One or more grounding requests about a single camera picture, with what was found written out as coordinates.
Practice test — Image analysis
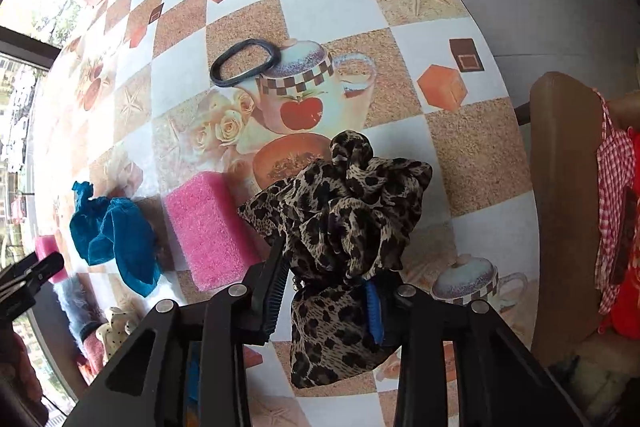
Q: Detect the blue sheer cloth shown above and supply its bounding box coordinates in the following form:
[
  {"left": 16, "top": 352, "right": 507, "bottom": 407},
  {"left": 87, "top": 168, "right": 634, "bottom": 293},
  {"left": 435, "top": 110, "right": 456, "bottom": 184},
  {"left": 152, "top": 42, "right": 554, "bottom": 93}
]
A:
[
  {"left": 69, "top": 180, "right": 112, "bottom": 266},
  {"left": 89, "top": 197, "right": 164, "bottom": 299}
]

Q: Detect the light blue fluffy scrunchie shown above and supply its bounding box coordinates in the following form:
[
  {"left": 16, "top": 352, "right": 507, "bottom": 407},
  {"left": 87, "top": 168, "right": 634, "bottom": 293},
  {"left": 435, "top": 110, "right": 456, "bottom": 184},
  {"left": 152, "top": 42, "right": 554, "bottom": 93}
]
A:
[{"left": 54, "top": 276, "right": 110, "bottom": 344}]

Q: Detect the pink knitted pouch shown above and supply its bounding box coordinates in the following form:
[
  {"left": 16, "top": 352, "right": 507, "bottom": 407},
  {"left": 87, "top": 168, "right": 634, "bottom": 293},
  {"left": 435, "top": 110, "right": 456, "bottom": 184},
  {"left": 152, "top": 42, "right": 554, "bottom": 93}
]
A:
[{"left": 80, "top": 331, "right": 108, "bottom": 375}]

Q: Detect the red checked cloth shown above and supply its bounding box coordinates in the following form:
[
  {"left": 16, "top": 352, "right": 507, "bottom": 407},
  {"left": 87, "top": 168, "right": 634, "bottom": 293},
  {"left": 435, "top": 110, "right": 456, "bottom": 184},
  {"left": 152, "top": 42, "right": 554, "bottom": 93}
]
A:
[{"left": 594, "top": 91, "right": 637, "bottom": 315}]

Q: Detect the checkered printed tablecloth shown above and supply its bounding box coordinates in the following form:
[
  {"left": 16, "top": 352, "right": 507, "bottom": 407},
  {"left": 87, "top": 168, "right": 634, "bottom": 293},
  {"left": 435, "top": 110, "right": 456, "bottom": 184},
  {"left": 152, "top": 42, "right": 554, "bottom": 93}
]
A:
[{"left": 30, "top": 0, "right": 538, "bottom": 427}]

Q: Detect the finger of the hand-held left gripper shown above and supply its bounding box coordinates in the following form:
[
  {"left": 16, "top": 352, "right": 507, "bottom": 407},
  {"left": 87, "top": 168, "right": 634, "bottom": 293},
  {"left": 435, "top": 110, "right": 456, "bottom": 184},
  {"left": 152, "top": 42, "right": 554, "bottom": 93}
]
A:
[
  {"left": 0, "top": 252, "right": 66, "bottom": 297},
  {"left": 0, "top": 288, "right": 38, "bottom": 324}
]

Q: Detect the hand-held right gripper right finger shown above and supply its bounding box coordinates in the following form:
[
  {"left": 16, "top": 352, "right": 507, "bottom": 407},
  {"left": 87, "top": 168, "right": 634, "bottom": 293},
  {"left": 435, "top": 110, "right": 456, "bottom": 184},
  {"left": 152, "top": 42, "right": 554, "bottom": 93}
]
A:
[{"left": 364, "top": 282, "right": 591, "bottom": 427}]

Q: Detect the cream polka dot scrunchie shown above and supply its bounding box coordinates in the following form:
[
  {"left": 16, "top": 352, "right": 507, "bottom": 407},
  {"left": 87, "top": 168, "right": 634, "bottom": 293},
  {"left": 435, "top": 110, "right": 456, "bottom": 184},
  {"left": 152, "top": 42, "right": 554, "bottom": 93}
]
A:
[{"left": 94, "top": 306, "right": 142, "bottom": 359}]

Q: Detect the black hair band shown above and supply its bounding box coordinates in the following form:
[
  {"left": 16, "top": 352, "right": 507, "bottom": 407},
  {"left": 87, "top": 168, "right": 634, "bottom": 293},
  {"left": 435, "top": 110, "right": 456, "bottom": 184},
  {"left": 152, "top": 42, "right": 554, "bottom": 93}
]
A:
[{"left": 210, "top": 38, "right": 284, "bottom": 86}]

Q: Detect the wooden chair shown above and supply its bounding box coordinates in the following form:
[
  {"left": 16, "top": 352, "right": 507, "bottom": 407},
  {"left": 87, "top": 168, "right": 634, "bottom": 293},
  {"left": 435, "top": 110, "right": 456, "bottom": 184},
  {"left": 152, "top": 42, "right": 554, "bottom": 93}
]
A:
[{"left": 515, "top": 71, "right": 640, "bottom": 370}]

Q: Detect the large pink sponge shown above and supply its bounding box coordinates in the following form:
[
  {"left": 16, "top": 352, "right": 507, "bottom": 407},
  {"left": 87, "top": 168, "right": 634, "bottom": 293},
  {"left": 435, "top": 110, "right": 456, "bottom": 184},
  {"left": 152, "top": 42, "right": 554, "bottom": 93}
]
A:
[{"left": 163, "top": 172, "right": 263, "bottom": 292}]

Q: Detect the small pink sponge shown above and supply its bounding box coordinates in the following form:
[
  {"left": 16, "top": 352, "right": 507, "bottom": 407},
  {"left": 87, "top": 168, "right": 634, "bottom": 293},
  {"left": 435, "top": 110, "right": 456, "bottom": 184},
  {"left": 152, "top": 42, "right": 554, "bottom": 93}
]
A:
[{"left": 34, "top": 234, "right": 70, "bottom": 284}]

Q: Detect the leopard print scrunchie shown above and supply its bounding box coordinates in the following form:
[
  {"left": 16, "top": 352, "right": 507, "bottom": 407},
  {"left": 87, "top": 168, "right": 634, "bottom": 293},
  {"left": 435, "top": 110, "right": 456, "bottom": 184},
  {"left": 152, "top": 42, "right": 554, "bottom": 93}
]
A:
[{"left": 238, "top": 131, "right": 434, "bottom": 390}]

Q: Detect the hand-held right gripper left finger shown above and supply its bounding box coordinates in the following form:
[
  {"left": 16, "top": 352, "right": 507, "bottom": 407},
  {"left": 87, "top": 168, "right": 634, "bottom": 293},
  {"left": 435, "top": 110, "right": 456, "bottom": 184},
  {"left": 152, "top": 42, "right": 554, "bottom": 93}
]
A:
[{"left": 65, "top": 247, "right": 289, "bottom": 427}]

